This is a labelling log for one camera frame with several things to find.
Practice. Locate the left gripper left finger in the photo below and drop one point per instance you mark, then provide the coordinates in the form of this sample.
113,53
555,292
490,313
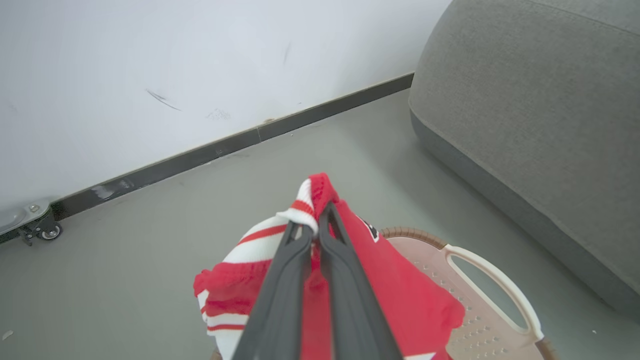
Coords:
280,310

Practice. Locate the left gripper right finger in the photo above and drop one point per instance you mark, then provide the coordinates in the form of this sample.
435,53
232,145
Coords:
355,310

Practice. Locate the red jersey with striped trim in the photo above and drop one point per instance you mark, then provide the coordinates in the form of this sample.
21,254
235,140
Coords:
410,295

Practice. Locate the cream perforated laundry basket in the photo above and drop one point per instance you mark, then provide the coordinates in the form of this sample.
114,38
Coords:
480,325

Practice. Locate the black baseboard strip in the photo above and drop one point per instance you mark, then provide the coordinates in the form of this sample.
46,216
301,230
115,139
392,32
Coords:
210,152

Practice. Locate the small black caster wheel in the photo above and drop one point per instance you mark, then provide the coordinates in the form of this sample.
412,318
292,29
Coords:
50,231

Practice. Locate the grey fabric sofa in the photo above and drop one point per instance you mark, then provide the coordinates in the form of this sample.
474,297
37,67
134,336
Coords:
540,125

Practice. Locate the grey metal bracket with caster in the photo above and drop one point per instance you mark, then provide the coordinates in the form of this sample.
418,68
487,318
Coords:
20,215

